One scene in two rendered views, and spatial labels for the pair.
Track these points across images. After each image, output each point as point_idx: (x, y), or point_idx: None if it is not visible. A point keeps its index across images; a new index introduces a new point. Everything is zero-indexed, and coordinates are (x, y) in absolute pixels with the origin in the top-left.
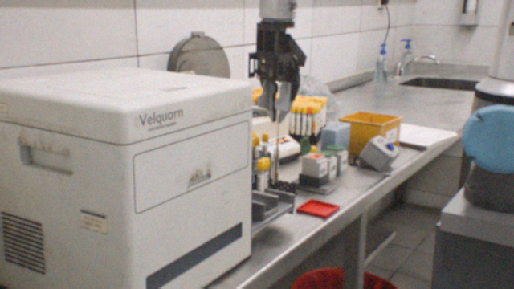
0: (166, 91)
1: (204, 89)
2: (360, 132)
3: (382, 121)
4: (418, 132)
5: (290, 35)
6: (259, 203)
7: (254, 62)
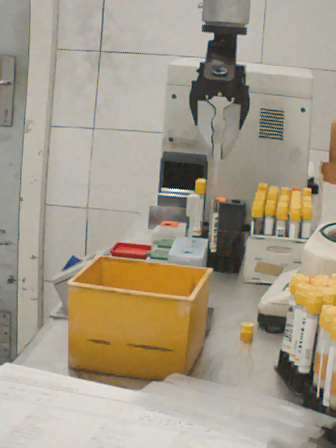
0: (195, 59)
1: (179, 59)
2: (150, 286)
3: (117, 307)
4: (21, 426)
5: (208, 42)
6: (168, 189)
7: (244, 77)
